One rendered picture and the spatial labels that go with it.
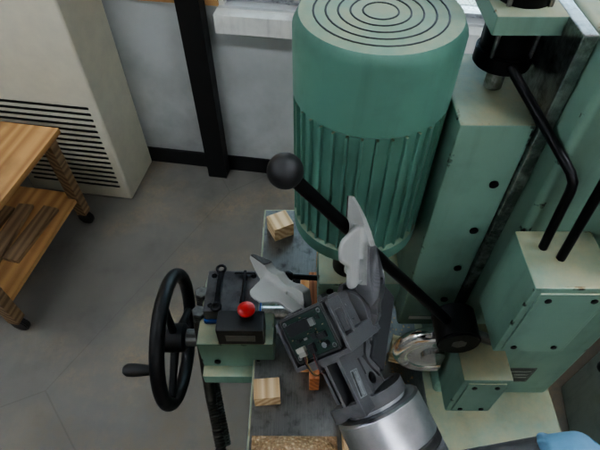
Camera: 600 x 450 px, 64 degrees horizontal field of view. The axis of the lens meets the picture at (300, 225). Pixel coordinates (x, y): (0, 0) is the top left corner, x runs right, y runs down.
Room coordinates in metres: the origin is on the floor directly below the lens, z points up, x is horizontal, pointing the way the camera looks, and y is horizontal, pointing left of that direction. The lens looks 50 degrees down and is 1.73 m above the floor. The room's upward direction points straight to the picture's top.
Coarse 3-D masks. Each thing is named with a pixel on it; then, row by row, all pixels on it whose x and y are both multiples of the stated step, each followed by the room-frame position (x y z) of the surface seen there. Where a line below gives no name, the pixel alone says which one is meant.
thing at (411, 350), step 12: (408, 336) 0.34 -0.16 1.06; (420, 336) 0.34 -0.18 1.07; (432, 336) 0.34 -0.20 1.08; (396, 348) 0.34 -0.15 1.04; (408, 348) 0.33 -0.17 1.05; (420, 348) 0.33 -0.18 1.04; (432, 348) 0.33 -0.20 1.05; (396, 360) 0.33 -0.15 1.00; (408, 360) 0.33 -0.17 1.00; (420, 360) 0.33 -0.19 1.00; (432, 360) 0.33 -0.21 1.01
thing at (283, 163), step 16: (272, 160) 0.33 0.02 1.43; (288, 160) 0.33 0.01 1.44; (272, 176) 0.32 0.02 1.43; (288, 176) 0.31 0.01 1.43; (304, 192) 0.32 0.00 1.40; (320, 208) 0.32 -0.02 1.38; (336, 224) 0.32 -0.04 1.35; (384, 256) 0.33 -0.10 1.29; (400, 272) 0.32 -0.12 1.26; (416, 288) 0.32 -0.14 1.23; (432, 304) 0.32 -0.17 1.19; (448, 304) 0.35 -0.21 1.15; (464, 304) 0.35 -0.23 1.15; (432, 320) 0.34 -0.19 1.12; (448, 320) 0.32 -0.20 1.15; (464, 320) 0.32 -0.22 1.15; (448, 336) 0.30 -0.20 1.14; (464, 336) 0.30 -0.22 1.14; (480, 336) 0.32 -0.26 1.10; (448, 352) 0.30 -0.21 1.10
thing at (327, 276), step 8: (320, 256) 0.49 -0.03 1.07; (392, 256) 0.49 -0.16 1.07; (320, 264) 0.47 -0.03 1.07; (328, 264) 0.47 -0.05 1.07; (320, 272) 0.46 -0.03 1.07; (328, 272) 0.46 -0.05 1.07; (336, 272) 0.46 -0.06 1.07; (384, 272) 0.46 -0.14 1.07; (320, 280) 0.44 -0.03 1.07; (328, 280) 0.44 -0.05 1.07; (336, 280) 0.44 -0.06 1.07; (344, 280) 0.44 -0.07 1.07; (392, 280) 0.44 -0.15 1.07; (320, 288) 0.43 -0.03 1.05; (328, 288) 0.43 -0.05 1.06; (336, 288) 0.43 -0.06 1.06; (392, 288) 0.43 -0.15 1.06
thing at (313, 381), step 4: (312, 272) 0.54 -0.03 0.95; (316, 272) 0.54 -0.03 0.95; (312, 280) 0.52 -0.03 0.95; (312, 284) 0.51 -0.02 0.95; (316, 284) 0.51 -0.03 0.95; (312, 288) 0.50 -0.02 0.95; (316, 288) 0.50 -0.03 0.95; (312, 292) 0.49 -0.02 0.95; (316, 292) 0.49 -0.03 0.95; (312, 296) 0.48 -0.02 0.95; (316, 296) 0.48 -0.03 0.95; (312, 300) 0.48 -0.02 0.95; (316, 300) 0.48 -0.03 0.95; (316, 372) 0.33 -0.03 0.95; (312, 376) 0.33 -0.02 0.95; (312, 380) 0.32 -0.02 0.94; (316, 380) 0.32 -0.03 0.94; (312, 384) 0.32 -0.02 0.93; (316, 384) 0.32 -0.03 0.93; (312, 388) 0.32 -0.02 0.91; (316, 388) 0.32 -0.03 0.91
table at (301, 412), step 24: (264, 216) 0.73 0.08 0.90; (264, 240) 0.66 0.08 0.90; (288, 240) 0.66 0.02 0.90; (288, 264) 0.59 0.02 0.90; (312, 264) 0.59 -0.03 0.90; (264, 360) 0.38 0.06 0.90; (288, 360) 0.38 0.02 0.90; (288, 384) 0.33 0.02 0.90; (264, 408) 0.29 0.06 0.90; (288, 408) 0.29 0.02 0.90; (312, 408) 0.29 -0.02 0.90; (264, 432) 0.25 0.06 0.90; (288, 432) 0.25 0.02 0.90; (312, 432) 0.25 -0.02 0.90; (336, 432) 0.25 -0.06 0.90
